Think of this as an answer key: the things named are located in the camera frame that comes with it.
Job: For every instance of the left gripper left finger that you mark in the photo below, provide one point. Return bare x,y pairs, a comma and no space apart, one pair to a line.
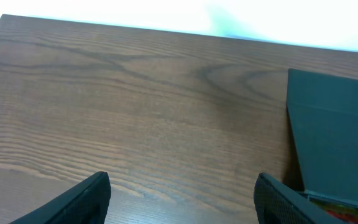
85,203

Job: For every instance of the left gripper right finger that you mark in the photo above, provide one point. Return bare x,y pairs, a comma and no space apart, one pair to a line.
275,203

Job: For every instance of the green Haribo worms bag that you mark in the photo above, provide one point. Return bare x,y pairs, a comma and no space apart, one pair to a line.
345,213

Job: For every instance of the dark green gift box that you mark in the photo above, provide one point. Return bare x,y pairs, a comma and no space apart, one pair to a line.
323,113

